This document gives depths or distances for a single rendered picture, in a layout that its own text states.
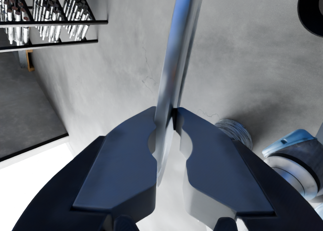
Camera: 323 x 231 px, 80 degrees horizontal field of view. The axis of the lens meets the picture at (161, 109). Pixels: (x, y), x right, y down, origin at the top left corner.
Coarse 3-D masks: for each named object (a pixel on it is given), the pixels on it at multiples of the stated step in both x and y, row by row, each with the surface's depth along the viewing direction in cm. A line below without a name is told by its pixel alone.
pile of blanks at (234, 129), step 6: (222, 120) 130; (228, 120) 127; (216, 126) 122; (222, 126) 120; (228, 126) 120; (234, 126) 120; (240, 126) 123; (228, 132) 115; (234, 132) 116; (240, 132) 118; (246, 132) 121; (234, 138) 112; (240, 138) 115; (246, 138) 119; (246, 144) 117; (252, 144) 123
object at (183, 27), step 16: (176, 0) 9; (192, 0) 10; (176, 16) 10; (192, 16) 13; (176, 32) 10; (192, 32) 27; (176, 48) 10; (176, 64) 10; (160, 80) 10; (176, 80) 11; (160, 96) 10; (176, 96) 15; (160, 112) 11; (160, 128) 11; (160, 144) 12; (160, 160) 13; (160, 176) 17
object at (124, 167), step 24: (144, 120) 11; (120, 144) 9; (144, 144) 9; (96, 168) 8; (120, 168) 8; (144, 168) 8; (96, 192) 7; (120, 192) 7; (144, 192) 7; (144, 216) 7
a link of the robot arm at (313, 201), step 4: (316, 196) 43; (320, 196) 42; (308, 200) 46; (312, 200) 44; (316, 200) 43; (320, 200) 43; (312, 204) 45; (316, 204) 44; (320, 204) 43; (316, 208) 43; (320, 208) 42; (320, 212) 42; (320, 216) 42
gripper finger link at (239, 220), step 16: (240, 144) 9; (256, 160) 8; (256, 176) 8; (272, 176) 8; (272, 192) 7; (288, 192) 7; (288, 208) 6; (304, 208) 6; (240, 224) 6; (256, 224) 6; (272, 224) 6; (288, 224) 6; (304, 224) 6; (320, 224) 6
